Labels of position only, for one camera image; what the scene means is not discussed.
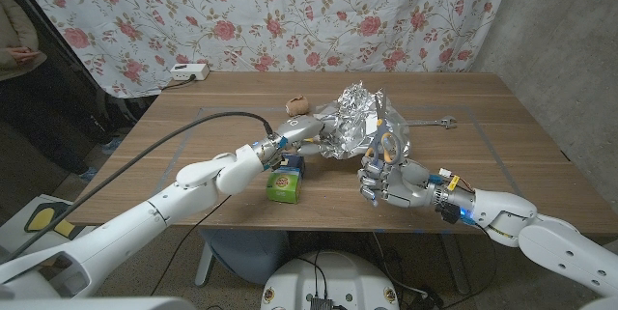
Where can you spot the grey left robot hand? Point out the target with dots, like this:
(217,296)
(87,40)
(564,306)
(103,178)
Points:
(299,129)

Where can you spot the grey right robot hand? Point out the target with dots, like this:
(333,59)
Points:
(405,184)

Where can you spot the large aluminum foil sheet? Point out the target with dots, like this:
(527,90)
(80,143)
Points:
(352,112)

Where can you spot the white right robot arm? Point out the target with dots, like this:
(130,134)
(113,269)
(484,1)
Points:
(545,240)

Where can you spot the green blue sponge package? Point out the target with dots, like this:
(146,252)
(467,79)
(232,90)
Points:
(285,187)

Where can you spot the brown potato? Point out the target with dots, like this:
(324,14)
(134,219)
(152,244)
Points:
(295,105)

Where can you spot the silver metal tool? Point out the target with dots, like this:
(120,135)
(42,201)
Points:
(437,121)

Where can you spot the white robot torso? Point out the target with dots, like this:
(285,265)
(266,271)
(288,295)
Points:
(333,276)

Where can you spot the black power adapter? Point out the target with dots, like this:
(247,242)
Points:
(427,301)

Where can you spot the white power strip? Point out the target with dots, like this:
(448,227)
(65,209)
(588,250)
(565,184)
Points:
(188,71)

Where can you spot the grey blue stool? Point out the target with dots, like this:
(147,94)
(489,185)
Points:
(246,252)

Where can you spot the floral backdrop cloth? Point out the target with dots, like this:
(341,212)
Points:
(193,10)

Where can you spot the white robot body panel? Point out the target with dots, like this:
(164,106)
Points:
(96,304)

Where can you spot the yellow black floor mat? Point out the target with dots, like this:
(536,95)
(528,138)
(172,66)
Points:
(41,218)

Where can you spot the person in beige jacket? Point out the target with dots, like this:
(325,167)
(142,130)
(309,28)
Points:
(14,35)

